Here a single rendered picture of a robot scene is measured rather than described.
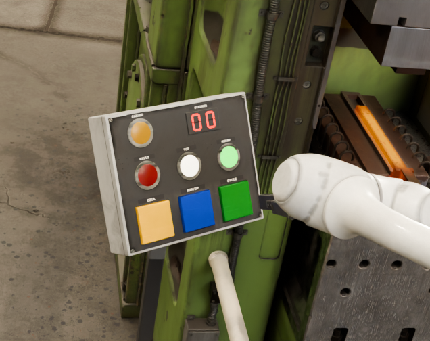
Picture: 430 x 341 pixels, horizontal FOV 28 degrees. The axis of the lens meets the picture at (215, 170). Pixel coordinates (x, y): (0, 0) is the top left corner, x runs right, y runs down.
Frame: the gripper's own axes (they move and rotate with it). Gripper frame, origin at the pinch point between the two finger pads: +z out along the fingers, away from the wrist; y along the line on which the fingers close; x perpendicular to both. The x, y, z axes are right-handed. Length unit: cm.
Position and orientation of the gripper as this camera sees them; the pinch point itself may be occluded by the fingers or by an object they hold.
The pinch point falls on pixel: (272, 201)
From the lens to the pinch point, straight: 169.8
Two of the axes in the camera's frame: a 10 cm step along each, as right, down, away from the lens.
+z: -5.6, -0.2, 8.3
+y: 8.2, -2.0, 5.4
